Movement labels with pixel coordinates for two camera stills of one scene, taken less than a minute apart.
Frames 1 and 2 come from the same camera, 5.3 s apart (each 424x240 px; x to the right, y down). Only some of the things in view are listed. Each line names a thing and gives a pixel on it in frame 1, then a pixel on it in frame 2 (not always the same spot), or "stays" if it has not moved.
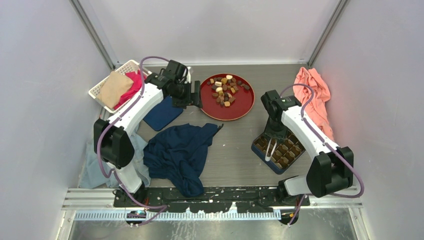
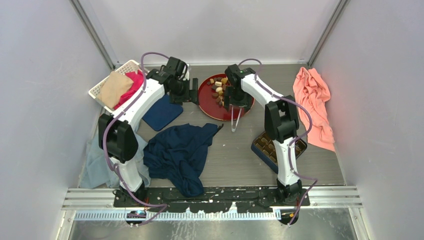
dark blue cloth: x=178 y=154 stays
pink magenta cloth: x=134 y=89 stays
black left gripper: x=192 y=99 stays
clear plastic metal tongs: x=268 y=159 → x=232 y=112
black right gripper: x=270 y=133 → x=246 y=102
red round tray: x=244 y=101 stays
